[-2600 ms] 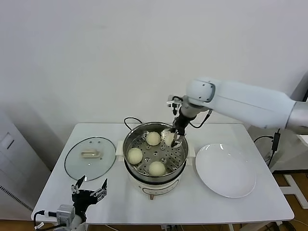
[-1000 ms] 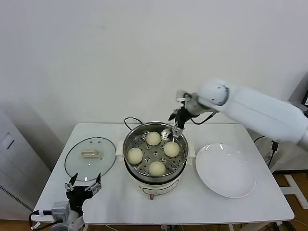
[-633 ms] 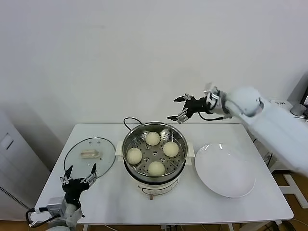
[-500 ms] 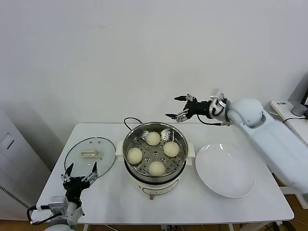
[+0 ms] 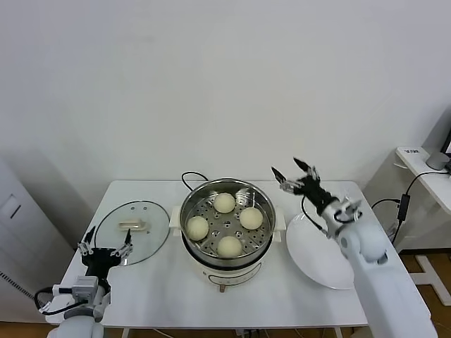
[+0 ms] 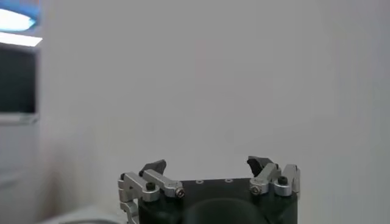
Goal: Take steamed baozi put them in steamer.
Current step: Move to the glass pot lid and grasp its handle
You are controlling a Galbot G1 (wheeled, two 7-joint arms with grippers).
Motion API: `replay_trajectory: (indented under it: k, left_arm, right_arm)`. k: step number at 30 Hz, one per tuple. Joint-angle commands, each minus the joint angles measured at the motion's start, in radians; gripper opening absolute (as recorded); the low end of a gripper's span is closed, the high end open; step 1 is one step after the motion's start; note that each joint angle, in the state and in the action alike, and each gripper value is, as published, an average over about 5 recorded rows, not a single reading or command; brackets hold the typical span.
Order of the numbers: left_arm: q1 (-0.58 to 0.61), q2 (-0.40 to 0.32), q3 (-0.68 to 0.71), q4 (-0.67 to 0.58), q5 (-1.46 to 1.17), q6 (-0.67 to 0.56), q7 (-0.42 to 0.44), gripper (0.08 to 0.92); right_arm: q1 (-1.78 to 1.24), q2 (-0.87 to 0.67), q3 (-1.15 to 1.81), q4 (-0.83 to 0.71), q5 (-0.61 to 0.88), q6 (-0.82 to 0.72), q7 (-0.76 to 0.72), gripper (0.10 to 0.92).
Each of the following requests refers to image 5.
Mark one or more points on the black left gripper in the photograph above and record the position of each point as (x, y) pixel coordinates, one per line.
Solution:
(100, 262)

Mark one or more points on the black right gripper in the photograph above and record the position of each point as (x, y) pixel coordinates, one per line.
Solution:
(315, 193)

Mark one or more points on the glass pot lid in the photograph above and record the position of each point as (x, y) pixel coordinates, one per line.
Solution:
(148, 239)

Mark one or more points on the white steamed baozi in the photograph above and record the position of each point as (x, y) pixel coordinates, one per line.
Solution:
(224, 202)
(251, 218)
(229, 246)
(197, 228)

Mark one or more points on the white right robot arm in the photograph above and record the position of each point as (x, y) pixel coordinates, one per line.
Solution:
(380, 281)

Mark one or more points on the stainless steel steamer insert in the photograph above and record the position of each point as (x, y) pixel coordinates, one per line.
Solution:
(197, 204)

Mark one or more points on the white round plate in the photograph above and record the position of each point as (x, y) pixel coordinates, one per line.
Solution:
(310, 253)

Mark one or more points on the white cabinet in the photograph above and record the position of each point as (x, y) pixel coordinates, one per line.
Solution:
(21, 229)

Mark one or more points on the cream electric cooker base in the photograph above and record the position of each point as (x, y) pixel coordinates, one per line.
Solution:
(229, 278)

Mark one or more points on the grey cylindrical stand base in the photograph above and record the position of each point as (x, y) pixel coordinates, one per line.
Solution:
(435, 161)

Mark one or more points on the grey computer monitor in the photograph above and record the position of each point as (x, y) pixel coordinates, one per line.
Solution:
(440, 126)

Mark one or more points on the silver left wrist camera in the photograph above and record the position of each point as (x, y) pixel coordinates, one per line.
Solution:
(84, 288)

